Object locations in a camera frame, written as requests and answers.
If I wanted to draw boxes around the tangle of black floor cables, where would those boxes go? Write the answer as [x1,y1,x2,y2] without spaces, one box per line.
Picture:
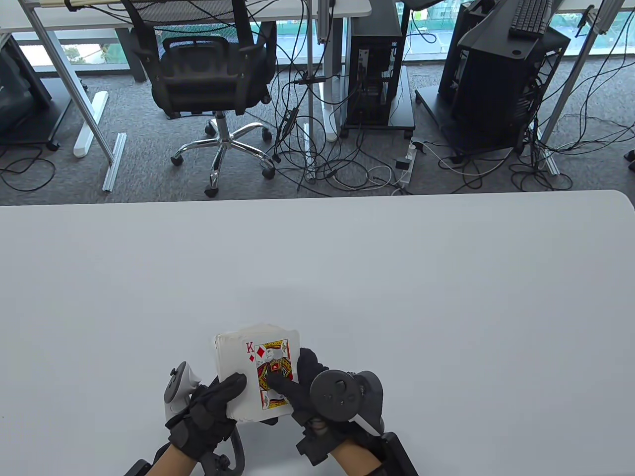
[265,0,635,199]

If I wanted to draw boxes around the grey and white handheld controller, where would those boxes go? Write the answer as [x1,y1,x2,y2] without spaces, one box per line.
[164,362,246,476]
[310,369,385,437]

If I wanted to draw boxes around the person's left hand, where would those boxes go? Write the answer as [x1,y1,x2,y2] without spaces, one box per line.
[165,372,279,464]

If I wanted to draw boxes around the black tilted board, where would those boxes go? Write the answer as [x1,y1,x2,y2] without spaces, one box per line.
[457,0,542,61]

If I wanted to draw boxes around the black rolling computer stand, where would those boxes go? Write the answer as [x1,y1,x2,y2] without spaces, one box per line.
[340,64,416,139]

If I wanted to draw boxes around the black rolling cabinet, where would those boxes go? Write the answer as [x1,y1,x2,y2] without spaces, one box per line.
[0,34,73,152]

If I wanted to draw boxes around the white power strip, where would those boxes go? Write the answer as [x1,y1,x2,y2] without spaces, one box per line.
[394,140,427,189]

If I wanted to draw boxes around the large black computer tower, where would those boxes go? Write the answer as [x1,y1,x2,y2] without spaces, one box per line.
[449,25,571,155]

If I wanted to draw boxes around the black computer case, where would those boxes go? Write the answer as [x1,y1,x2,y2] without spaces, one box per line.
[438,0,479,105]

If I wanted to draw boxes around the person's left forearm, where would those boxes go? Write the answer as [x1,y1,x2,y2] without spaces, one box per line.
[149,444,199,476]

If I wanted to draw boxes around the person's right forearm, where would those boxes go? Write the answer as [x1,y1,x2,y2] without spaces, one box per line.
[332,439,382,476]

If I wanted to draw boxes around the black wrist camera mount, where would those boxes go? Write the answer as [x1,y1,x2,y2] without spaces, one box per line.
[380,431,418,476]
[200,454,233,476]

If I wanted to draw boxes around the black keyboard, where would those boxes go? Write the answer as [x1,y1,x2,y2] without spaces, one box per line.
[508,0,554,39]

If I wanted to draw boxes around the black flat floor stand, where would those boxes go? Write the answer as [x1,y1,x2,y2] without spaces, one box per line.
[416,87,527,155]

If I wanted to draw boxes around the black looped floor cable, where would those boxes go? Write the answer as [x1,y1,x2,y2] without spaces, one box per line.
[0,144,57,193]

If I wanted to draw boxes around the person's right hand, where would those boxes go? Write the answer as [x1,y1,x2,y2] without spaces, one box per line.
[266,347,385,467]

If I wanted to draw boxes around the face diamonds playing card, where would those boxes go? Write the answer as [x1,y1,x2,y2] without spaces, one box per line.
[242,339,291,411]

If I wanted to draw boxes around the stack of playing cards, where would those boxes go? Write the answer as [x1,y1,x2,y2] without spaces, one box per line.
[214,323,301,423]

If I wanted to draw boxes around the black mesh office chair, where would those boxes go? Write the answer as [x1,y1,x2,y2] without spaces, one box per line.
[121,0,277,198]

